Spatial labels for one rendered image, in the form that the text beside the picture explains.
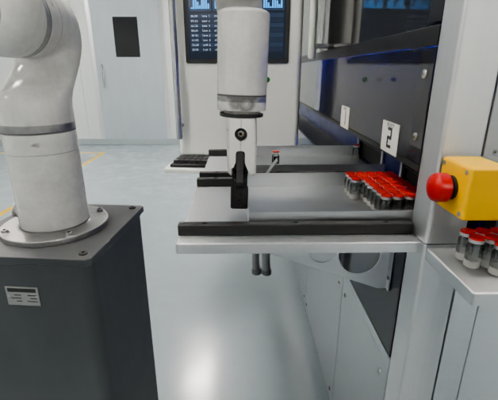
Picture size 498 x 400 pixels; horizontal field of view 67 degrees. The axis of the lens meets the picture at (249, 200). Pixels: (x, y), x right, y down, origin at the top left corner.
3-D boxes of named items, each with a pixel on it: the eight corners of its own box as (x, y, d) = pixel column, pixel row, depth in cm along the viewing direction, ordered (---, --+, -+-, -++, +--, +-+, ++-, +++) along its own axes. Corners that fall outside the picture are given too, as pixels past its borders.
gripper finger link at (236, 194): (249, 178, 66) (247, 213, 68) (248, 173, 69) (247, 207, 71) (230, 177, 65) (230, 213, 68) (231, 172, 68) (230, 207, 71)
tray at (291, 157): (355, 155, 123) (356, 145, 122) (384, 177, 99) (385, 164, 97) (251, 155, 123) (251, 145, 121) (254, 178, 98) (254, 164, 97)
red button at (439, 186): (446, 196, 54) (452, 169, 52) (462, 205, 50) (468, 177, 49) (420, 196, 54) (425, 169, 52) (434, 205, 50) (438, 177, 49)
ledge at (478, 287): (510, 257, 60) (512, 247, 60) (578, 305, 48) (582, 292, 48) (424, 258, 60) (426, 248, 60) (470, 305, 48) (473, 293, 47)
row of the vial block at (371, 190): (361, 190, 87) (363, 171, 86) (392, 219, 70) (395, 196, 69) (351, 190, 87) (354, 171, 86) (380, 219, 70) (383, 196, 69)
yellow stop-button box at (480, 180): (482, 202, 56) (492, 155, 54) (515, 221, 49) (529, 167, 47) (431, 203, 56) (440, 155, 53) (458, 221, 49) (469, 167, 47)
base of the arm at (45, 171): (-28, 245, 65) (-56, 138, 59) (39, 207, 83) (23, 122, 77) (79, 249, 63) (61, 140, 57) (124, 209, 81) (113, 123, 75)
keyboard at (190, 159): (278, 160, 149) (278, 155, 148) (277, 170, 136) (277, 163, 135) (180, 159, 153) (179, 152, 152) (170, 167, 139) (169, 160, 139)
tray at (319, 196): (385, 186, 91) (387, 171, 90) (440, 228, 67) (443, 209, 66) (245, 187, 90) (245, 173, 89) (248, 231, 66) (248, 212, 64)
